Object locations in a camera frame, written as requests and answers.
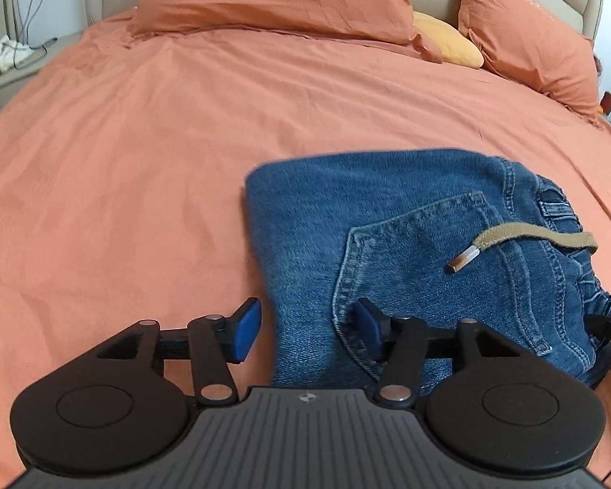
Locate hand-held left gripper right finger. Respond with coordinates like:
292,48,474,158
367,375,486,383
354,297,521,411

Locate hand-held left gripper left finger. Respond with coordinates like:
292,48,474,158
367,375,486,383
92,296,264,409

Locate blue denim pants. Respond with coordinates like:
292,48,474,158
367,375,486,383
243,148,611,398

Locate orange bed cover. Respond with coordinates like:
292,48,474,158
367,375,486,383
0,7,611,489

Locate yellow cushion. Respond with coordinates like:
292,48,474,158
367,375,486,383
411,11,486,69

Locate orange pillow with white print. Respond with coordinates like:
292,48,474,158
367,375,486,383
451,0,611,126

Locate plain orange pillow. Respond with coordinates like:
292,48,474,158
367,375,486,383
127,0,444,64

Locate white cloth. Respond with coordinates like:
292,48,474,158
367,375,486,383
0,35,34,85

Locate black cables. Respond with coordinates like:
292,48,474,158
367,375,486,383
7,0,75,71

